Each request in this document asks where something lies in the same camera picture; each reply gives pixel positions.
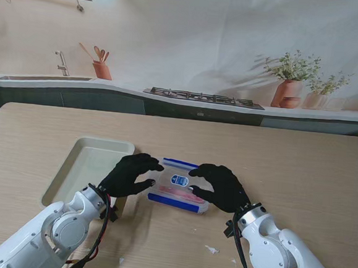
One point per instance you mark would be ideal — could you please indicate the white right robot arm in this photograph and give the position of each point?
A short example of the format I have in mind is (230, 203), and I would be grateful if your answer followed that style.
(281, 250)

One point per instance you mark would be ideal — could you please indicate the cream rectangular tray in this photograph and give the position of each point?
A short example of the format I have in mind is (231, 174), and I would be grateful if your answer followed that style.
(83, 163)

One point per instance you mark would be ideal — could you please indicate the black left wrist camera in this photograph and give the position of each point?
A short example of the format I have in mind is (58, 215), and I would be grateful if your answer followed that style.
(112, 214)

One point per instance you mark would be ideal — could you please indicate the printed kitchen backdrop banner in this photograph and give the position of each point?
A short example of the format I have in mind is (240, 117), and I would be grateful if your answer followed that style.
(187, 32)

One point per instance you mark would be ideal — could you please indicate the clear container with blue clips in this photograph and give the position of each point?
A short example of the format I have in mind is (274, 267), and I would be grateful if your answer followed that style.
(173, 203)

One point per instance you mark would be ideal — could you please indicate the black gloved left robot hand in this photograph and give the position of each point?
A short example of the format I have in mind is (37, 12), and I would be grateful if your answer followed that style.
(122, 179)

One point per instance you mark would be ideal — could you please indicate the clear lid with blue label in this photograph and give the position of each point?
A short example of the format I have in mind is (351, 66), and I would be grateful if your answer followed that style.
(180, 180)

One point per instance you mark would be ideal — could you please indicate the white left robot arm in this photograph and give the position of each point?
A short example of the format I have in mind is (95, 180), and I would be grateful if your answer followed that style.
(63, 224)

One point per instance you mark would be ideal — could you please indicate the large white paper scrap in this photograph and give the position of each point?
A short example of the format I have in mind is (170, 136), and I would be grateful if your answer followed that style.
(211, 250)

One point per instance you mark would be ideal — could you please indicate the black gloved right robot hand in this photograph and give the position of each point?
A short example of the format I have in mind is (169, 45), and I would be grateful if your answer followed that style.
(227, 190)

